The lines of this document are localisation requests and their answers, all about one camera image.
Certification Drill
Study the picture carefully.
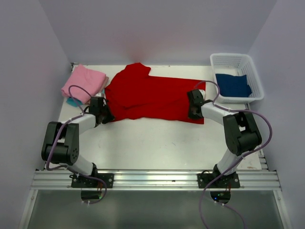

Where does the aluminium mounting rail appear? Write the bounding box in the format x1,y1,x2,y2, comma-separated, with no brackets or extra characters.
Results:
30,170,281,191

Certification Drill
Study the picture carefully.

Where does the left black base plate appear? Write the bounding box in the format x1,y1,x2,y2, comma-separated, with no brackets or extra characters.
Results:
69,173,114,188

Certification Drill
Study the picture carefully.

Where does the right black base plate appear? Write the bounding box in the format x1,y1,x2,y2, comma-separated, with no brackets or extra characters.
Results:
197,170,241,189

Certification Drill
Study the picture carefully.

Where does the teal folded t shirt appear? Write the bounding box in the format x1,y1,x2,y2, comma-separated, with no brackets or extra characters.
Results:
66,97,84,107

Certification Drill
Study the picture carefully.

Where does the blue t shirt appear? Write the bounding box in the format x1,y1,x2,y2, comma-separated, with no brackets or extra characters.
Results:
215,74,252,97

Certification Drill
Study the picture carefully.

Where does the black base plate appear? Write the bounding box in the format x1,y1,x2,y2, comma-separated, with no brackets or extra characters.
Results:
69,173,114,188
197,170,241,189

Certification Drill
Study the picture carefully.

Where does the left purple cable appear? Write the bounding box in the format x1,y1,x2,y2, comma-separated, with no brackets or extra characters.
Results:
45,85,107,205

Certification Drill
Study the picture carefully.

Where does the white plastic basket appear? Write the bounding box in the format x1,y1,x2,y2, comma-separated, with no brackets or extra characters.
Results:
210,53,264,104

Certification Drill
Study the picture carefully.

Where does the beige folded t shirt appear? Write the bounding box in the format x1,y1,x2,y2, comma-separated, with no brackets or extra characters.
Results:
98,76,109,94

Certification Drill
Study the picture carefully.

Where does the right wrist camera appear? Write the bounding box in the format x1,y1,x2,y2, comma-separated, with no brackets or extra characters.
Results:
199,89,206,100

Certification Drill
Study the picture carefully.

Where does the pink folded t shirt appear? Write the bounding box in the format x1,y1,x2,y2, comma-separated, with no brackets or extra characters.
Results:
61,64,106,104

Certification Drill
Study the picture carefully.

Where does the red t shirt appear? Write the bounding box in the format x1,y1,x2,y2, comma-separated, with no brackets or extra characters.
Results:
104,63,205,125

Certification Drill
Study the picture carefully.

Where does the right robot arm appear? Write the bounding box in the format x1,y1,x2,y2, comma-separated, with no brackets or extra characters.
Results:
187,89,262,176

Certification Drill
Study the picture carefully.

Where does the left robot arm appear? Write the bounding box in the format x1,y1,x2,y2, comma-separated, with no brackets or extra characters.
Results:
41,97,115,177

